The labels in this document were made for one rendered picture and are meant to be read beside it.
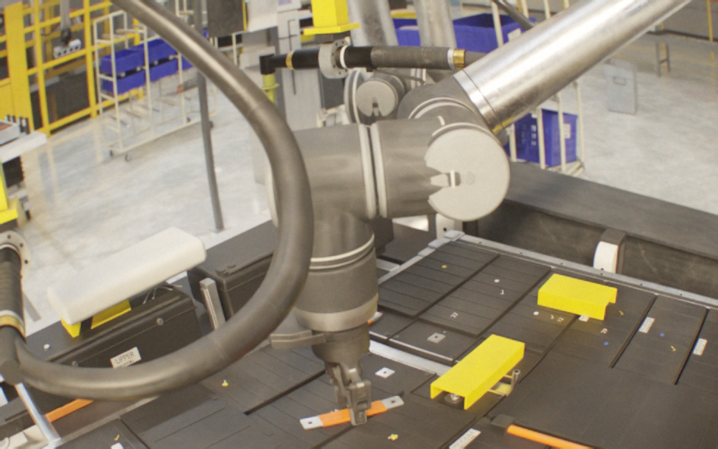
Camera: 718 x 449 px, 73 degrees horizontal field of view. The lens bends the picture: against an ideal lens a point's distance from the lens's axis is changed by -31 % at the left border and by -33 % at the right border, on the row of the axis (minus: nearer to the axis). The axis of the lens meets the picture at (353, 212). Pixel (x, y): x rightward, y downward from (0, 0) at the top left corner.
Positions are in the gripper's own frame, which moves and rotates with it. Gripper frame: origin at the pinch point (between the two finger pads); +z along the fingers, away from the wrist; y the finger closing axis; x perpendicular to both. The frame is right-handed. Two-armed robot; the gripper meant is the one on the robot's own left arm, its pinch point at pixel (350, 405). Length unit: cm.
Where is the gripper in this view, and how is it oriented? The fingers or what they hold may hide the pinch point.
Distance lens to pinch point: 93.8
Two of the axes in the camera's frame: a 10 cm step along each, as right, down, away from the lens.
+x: -9.4, 2.1, -2.7
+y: -3.3, -3.2, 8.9
